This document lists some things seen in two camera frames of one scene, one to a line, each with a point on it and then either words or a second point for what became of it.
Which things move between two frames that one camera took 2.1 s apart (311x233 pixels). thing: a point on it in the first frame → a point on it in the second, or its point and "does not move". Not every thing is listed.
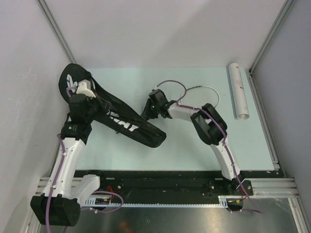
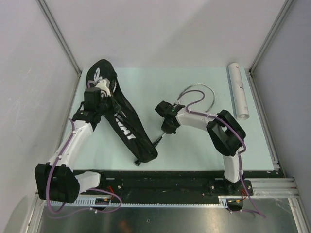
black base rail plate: [167, 186] does not move
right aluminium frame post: [271, 33] does not move
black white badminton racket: [199, 86] → [159, 139]
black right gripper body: [155, 112] → [166, 127]
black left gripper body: [96, 106] → [107, 105]
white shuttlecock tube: [239, 93] does not move
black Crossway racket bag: [118, 117] → [125, 120]
